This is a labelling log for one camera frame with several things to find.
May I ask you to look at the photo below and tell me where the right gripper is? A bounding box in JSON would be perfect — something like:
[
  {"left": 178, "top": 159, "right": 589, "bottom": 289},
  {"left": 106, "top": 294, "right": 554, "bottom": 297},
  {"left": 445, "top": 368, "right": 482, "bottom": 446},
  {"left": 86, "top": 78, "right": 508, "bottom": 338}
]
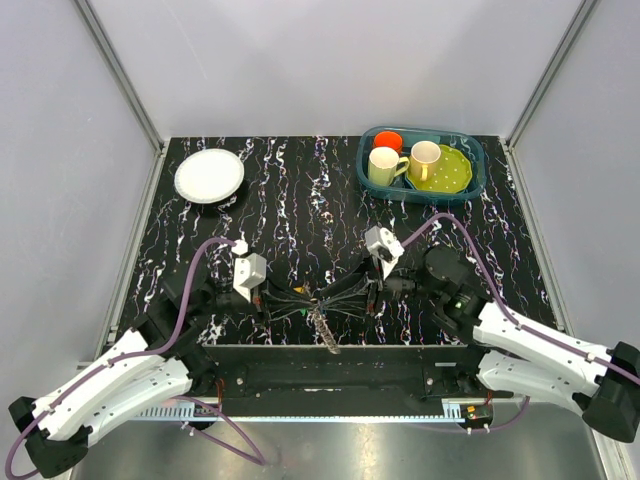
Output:
[{"left": 320, "top": 249, "right": 443, "bottom": 319}]

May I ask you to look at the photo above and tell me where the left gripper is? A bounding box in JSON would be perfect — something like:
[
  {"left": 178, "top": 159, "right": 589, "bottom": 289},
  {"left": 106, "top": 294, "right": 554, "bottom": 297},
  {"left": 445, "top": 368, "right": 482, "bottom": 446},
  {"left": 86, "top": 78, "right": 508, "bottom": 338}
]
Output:
[{"left": 190, "top": 267, "right": 315, "bottom": 329}]

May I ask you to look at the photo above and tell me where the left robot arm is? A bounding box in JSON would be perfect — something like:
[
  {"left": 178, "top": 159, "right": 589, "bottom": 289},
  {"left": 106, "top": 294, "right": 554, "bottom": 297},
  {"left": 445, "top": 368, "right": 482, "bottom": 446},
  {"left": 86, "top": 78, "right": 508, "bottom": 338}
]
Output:
[{"left": 9, "top": 274, "right": 314, "bottom": 478}]

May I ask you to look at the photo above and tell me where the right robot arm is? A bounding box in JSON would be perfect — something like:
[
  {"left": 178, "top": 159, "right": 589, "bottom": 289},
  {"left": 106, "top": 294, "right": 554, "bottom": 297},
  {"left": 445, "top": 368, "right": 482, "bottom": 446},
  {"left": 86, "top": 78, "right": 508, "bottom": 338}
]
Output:
[{"left": 318, "top": 245, "right": 639, "bottom": 443}]

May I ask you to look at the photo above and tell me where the pale green mug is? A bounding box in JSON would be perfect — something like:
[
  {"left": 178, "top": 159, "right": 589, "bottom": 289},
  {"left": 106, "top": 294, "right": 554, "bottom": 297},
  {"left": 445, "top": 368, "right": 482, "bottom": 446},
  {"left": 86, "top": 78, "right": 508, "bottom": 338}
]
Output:
[{"left": 368, "top": 147, "right": 410, "bottom": 187}]

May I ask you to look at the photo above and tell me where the teal plastic bin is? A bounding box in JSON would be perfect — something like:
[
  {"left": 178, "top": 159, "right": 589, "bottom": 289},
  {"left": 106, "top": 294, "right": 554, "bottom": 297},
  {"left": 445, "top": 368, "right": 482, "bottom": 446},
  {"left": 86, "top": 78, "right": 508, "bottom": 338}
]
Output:
[{"left": 355, "top": 125, "right": 485, "bottom": 205}]

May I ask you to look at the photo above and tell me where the yellow mug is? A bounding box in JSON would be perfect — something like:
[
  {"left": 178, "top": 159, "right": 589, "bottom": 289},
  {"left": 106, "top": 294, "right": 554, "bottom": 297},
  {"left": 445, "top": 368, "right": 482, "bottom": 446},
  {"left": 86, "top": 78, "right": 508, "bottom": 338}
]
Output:
[{"left": 408, "top": 141, "right": 441, "bottom": 182}]

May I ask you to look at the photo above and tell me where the white paper plate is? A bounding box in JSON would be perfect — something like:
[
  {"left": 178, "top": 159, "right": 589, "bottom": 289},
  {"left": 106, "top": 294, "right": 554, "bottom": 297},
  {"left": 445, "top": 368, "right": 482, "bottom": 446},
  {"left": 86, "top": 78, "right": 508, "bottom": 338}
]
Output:
[{"left": 174, "top": 149, "right": 245, "bottom": 204}]

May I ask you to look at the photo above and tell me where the green dotted plate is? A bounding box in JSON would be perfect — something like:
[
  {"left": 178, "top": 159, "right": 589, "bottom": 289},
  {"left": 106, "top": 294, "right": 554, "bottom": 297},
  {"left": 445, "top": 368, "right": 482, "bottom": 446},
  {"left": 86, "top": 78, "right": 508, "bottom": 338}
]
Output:
[{"left": 404, "top": 144, "right": 473, "bottom": 195}]

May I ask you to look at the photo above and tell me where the orange cup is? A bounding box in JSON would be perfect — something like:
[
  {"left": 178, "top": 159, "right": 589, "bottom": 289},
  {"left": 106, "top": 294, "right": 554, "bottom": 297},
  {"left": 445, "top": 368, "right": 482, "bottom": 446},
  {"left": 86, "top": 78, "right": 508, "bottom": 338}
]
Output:
[{"left": 373, "top": 130, "right": 404, "bottom": 153}]

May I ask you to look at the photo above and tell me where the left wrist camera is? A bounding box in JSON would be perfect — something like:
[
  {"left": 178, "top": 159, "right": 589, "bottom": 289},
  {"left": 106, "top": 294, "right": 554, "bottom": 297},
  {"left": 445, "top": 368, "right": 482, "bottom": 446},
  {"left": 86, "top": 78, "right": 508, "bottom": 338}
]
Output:
[{"left": 231, "top": 240, "right": 267, "bottom": 303}]

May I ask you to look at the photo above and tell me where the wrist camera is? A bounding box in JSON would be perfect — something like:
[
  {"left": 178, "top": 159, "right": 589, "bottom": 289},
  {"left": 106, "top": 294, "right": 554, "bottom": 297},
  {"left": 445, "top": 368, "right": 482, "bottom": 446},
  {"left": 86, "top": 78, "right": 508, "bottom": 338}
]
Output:
[
  {"left": 365, "top": 226, "right": 404, "bottom": 280},
  {"left": 231, "top": 240, "right": 267, "bottom": 303}
]

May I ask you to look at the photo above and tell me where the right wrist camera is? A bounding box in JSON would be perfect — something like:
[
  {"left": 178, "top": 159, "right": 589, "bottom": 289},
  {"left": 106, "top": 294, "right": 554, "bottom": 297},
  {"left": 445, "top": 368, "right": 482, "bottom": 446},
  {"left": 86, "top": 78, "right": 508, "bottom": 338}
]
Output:
[{"left": 365, "top": 226, "right": 404, "bottom": 280}]

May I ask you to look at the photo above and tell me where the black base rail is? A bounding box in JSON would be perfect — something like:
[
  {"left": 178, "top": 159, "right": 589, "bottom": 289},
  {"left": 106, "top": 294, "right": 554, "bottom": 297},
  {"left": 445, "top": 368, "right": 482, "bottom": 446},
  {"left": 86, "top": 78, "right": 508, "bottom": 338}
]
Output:
[{"left": 207, "top": 345, "right": 489, "bottom": 420}]

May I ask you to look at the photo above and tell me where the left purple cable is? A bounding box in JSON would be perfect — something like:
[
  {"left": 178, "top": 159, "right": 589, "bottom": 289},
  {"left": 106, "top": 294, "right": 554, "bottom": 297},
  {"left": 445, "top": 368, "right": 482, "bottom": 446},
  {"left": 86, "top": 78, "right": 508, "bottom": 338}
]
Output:
[{"left": 3, "top": 238, "right": 241, "bottom": 479}]

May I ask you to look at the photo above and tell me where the purple cable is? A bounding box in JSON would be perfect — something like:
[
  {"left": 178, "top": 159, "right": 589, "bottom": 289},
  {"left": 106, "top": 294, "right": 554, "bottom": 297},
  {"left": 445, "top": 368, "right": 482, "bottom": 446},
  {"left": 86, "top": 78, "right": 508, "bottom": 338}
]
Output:
[
  {"left": 3, "top": 238, "right": 241, "bottom": 479},
  {"left": 399, "top": 213, "right": 640, "bottom": 386}
]

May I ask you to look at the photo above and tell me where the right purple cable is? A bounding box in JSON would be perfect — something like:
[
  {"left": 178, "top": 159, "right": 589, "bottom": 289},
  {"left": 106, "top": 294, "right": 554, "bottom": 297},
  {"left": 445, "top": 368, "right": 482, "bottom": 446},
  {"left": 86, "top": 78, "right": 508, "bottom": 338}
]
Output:
[{"left": 399, "top": 213, "right": 640, "bottom": 386}]

